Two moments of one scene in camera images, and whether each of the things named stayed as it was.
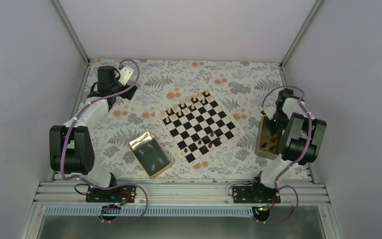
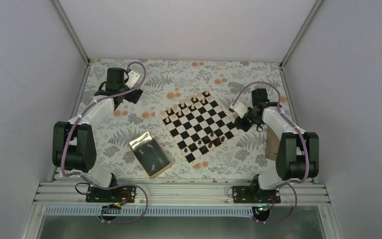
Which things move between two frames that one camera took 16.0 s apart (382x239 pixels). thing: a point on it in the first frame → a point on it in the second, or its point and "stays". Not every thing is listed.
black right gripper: x=273 y=129 → x=244 y=127
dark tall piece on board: x=217 y=142 stays
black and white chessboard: x=199 y=125 stays
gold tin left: x=150 y=155 stays
